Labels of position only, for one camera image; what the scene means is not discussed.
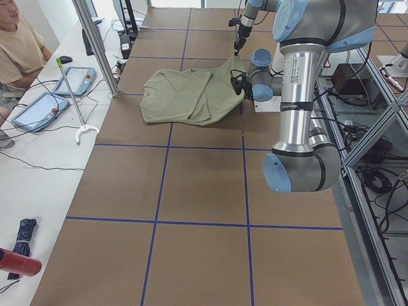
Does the white camera mast pole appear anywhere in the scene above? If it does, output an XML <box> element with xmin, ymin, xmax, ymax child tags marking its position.
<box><xmin>254</xmin><ymin>43</ymin><xmax>284</xmax><ymax>113</ymax></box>

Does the near blue teach pendant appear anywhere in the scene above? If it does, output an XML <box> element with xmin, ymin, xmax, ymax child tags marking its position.
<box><xmin>11</xmin><ymin>92</ymin><xmax>69</xmax><ymax>132</ymax></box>

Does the silver reacher grabber stick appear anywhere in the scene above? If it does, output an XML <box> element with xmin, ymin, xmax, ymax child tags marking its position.
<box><xmin>56</xmin><ymin>58</ymin><xmax>99</xmax><ymax>146</ymax></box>

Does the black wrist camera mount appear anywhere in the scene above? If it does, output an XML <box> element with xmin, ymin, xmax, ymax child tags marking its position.
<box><xmin>229</xmin><ymin>69</ymin><xmax>247</xmax><ymax>96</ymax></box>
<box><xmin>228</xmin><ymin>18</ymin><xmax>240</xmax><ymax>27</ymax></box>

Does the aluminium frame rail structure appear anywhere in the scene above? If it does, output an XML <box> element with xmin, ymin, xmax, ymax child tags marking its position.
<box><xmin>315</xmin><ymin>40</ymin><xmax>407</xmax><ymax>305</ymax></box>

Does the black computer mouse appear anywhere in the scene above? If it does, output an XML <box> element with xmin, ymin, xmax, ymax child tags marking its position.
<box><xmin>59</xmin><ymin>55</ymin><xmax>73</xmax><ymax>64</ymax></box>

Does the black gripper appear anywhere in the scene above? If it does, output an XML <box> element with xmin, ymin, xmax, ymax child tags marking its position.
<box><xmin>233</xmin><ymin>25</ymin><xmax>252</xmax><ymax>56</ymax></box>

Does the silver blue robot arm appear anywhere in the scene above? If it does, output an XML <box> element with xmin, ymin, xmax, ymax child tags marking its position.
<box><xmin>228</xmin><ymin>0</ymin><xmax>282</xmax><ymax>56</ymax></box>
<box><xmin>238</xmin><ymin>1</ymin><xmax>377</xmax><ymax>193</ymax></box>

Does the person in beige shirt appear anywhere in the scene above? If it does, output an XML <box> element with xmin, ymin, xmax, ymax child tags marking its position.
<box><xmin>0</xmin><ymin>0</ymin><xmax>54</xmax><ymax>119</ymax></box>

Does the olive green long-sleeve shirt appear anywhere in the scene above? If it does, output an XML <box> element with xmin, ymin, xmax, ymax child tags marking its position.
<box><xmin>140</xmin><ymin>55</ymin><xmax>244</xmax><ymax>126</ymax></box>

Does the far blue teach pendant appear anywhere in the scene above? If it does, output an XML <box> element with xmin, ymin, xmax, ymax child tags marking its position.
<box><xmin>52</xmin><ymin>66</ymin><xmax>96</xmax><ymax>97</ymax></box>

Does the blue teach pendant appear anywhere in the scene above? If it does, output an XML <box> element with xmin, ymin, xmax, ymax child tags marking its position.
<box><xmin>11</xmin><ymin>92</ymin><xmax>69</xmax><ymax>132</ymax></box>
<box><xmin>52</xmin><ymin>66</ymin><xmax>96</xmax><ymax>97</ymax></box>

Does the red cylinder bottle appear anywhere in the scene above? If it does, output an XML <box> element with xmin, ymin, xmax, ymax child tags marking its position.
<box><xmin>1</xmin><ymin>249</ymin><xmax>42</xmax><ymax>277</ymax></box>

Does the folded dark blue umbrella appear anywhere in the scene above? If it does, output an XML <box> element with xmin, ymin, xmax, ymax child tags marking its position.
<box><xmin>8</xmin><ymin>219</ymin><xmax>37</xmax><ymax>280</ymax></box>

